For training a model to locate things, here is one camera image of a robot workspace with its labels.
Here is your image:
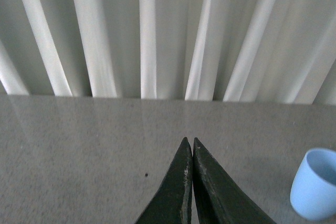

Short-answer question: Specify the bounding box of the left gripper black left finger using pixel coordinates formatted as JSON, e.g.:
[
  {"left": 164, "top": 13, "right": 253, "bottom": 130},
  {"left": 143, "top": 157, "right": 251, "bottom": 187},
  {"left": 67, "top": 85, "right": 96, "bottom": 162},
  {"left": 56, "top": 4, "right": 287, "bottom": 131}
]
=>
[{"left": 136, "top": 137, "right": 193, "bottom": 223}]

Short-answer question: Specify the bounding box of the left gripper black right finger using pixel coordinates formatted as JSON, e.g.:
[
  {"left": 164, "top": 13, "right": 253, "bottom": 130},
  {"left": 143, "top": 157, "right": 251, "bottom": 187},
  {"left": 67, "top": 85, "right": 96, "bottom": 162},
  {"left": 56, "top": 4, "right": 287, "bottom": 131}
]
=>
[{"left": 193, "top": 138, "right": 274, "bottom": 223}]

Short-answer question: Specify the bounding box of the blue cup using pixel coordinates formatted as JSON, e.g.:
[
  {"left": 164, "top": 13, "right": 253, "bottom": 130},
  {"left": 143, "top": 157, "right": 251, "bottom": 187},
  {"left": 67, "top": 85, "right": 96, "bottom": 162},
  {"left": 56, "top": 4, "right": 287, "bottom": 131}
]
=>
[{"left": 290, "top": 148, "right": 335, "bottom": 221}]

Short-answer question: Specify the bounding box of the white pleated curtain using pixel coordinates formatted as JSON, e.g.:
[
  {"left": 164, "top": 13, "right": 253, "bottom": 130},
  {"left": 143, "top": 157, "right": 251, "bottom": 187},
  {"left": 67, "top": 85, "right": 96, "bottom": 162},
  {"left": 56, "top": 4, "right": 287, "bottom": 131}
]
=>
[{"left": 1, "top": 0, "right": 335, "bottom": 104}]

